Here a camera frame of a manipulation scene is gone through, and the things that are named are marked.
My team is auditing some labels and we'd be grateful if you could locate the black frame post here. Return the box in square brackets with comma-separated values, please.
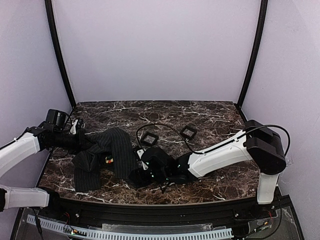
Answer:
[44, 0, 77, 108]
[236, 0, 269, 109]

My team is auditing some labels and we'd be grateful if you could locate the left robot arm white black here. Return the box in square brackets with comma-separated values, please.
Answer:
[0, 109, 85, 212]

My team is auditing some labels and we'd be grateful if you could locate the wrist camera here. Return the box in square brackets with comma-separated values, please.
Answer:
[69, 118, 84, 135]
[133, 146, 148, 171]

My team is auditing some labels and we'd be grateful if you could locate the black pinstriped shirt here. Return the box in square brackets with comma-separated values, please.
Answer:
[72, 127, 138, 192]

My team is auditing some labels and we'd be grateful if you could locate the white slotted cable duct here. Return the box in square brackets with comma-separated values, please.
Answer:
[38, 218, 234, 240]

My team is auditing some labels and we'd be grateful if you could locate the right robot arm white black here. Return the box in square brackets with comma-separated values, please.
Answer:
[129, 120, 290, 205]

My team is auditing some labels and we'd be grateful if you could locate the left black frame post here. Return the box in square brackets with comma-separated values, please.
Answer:
[44, 0, 77, 108]

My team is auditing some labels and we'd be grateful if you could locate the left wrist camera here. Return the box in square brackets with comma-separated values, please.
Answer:
[69, 118, 84, 135]

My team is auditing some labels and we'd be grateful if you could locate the flower brooch green orange yellow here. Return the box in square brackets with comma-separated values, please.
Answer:
[104, 155, 114, 164]

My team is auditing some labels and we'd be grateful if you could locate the small black display box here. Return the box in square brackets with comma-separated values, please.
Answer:
[180, 125, 197, 140]

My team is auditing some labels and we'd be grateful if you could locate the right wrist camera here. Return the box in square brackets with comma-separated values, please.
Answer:
[133, 146, 148, 171]

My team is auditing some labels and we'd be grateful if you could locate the right black frame post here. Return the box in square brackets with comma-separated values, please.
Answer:
[236, 0, 269, 109]

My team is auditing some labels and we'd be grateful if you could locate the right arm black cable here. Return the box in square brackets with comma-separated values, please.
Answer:
[136, 122, 291, 154]

